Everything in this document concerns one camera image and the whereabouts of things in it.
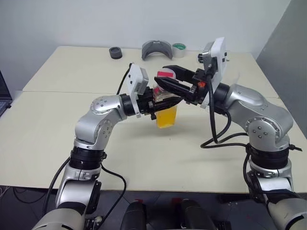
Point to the dark rounded shape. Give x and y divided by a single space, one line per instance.
192 215
134 215

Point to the grey curved visor shell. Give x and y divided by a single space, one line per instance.
146 52

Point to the white tape roll green core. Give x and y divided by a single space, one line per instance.
178 52

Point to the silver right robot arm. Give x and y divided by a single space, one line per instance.
259 112

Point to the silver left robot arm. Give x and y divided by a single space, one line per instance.
93 127

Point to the grey partition panel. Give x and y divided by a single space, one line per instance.
287 48

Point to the orange juice bottle pink cap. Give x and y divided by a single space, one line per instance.
166 117

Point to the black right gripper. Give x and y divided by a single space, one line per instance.
199 93

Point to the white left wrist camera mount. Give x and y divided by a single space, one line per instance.
134 79

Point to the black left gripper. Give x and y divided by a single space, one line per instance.
146 103

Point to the dark laptop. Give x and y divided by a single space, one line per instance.
4 95

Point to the black round tape roll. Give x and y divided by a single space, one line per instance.
115 53

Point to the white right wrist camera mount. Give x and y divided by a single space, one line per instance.
219 55

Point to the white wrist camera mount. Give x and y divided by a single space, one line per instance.
134 79
219 55

